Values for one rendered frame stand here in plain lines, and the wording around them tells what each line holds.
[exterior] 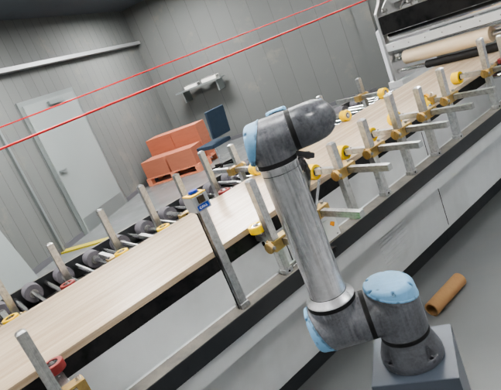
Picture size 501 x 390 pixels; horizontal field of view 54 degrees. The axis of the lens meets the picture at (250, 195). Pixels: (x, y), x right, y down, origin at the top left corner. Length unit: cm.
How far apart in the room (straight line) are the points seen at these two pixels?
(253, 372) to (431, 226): 154
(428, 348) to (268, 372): 108
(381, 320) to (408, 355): 14
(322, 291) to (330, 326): 11
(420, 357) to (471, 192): 226
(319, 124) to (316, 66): 875
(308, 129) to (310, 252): 35
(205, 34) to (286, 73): 187
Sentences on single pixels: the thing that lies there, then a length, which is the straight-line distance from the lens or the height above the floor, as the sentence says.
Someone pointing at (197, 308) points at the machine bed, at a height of 72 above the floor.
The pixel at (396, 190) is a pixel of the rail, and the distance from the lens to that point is 264.
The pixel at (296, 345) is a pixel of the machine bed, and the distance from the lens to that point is 256.
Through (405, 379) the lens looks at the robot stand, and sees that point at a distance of 159.
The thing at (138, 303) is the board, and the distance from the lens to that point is 203.
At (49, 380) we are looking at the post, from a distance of 177.
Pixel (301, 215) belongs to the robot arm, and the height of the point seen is 117.
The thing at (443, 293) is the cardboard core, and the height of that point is 7.
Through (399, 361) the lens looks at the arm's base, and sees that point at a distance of 159.
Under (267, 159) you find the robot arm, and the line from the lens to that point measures 131.
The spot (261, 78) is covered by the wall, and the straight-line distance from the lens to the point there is 1031.
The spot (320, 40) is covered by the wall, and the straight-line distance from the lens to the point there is 999.
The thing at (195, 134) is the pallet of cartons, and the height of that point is 61.
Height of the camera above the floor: 163
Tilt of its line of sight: 15 degrees down
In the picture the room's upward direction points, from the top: 22 degrees counter-clockwise
